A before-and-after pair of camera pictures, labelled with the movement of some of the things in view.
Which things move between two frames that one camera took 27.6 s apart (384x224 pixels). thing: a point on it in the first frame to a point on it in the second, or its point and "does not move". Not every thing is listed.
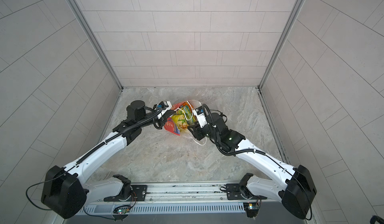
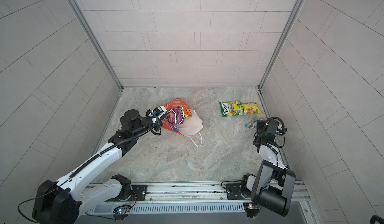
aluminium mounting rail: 174,192 does not move
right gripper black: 197,132 to 261,123
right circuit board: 252,209 does not move
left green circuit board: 121,211 does not move
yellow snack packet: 184,116 to 251,108
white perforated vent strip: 99,209 does not move
